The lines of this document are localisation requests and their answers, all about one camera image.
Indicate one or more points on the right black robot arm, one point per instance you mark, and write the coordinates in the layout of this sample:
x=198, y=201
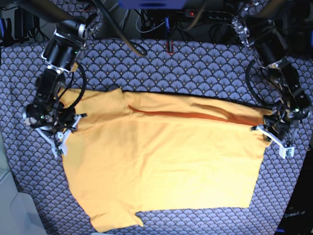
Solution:
x=60, y=53

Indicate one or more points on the blue fan-patterned table cloth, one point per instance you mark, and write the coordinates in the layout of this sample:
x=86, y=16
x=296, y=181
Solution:
x=194, y=68

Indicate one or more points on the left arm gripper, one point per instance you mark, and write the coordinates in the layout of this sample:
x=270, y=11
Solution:
x=278, y=126

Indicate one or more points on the black OpenArm case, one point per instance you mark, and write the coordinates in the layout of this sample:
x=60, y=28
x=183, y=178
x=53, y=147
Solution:
x=298, y=217

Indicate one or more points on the yellow T-shirt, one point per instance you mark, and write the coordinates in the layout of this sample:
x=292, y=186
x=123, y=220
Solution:
x=136, y=152

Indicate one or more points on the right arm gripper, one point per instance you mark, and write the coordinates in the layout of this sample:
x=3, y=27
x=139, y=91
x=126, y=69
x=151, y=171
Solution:
x=50, y=118

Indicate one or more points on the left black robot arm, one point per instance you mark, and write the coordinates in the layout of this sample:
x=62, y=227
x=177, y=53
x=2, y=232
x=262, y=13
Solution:
x=259, y=33

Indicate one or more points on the black power strip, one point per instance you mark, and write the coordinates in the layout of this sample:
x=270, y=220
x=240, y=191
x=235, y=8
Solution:
x=209, y=15

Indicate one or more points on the white plastic bin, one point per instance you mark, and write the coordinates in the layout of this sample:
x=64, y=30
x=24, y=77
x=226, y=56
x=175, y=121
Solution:
x=18, y=214

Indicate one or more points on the blue box overhead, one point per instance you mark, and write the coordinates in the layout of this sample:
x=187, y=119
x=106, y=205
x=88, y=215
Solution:
x=152, y=4

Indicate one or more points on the red table clamp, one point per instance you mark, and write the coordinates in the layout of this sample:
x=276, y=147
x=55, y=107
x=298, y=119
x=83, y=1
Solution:
x=169, y=47

